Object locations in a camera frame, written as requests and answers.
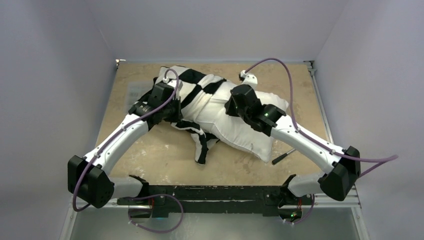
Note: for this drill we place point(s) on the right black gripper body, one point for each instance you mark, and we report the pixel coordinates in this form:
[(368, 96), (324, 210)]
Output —
[(234, 108)]

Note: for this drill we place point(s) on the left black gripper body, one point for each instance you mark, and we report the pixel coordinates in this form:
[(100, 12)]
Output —
[(171, 112)]

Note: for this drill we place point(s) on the white pillow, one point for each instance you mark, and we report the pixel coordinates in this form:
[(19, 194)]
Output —
[(233, 131)]

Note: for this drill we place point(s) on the black white checkered pillowcase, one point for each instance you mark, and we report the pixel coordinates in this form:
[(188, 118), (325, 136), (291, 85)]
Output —
[(196, 91)]

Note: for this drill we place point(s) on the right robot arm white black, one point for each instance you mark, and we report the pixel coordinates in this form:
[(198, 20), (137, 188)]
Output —
[(338, 171)]

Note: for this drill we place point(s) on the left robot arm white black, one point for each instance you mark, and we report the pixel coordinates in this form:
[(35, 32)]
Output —
[(88, 176)]

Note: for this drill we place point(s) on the clear plastic organizer box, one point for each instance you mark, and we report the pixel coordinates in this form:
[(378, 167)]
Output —
[(135, 90)]

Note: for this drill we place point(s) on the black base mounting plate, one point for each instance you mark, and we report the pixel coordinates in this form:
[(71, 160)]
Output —
[(268, 201)]

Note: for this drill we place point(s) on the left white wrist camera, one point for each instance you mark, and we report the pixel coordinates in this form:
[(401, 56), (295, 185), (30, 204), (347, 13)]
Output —
[(169, 78)]

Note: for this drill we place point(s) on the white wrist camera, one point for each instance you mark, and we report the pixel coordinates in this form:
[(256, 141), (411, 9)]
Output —
[(247, 78), (169, 78)]

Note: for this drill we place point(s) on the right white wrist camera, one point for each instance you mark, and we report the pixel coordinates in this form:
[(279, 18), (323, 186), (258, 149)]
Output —
[(247, 78)]

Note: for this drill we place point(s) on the black handled hammer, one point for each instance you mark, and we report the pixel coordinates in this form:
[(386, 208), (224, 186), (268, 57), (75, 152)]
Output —
[(281, 157)]

